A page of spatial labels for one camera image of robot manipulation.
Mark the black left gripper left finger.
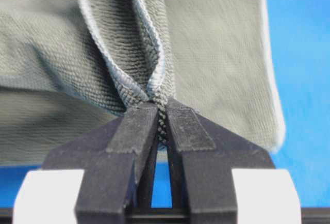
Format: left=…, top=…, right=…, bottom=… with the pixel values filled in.
left=13, top=103, right=158, bottom=224

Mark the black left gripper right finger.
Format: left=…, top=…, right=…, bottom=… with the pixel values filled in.
left=164, top=98, right=302, bottom=224

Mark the large grey towel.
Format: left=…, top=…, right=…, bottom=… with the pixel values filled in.
left=1, top=0, right=285, bottom=166

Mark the blue table cloth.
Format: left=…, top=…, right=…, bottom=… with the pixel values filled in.
left=0, top=0, right=330, bottom=209

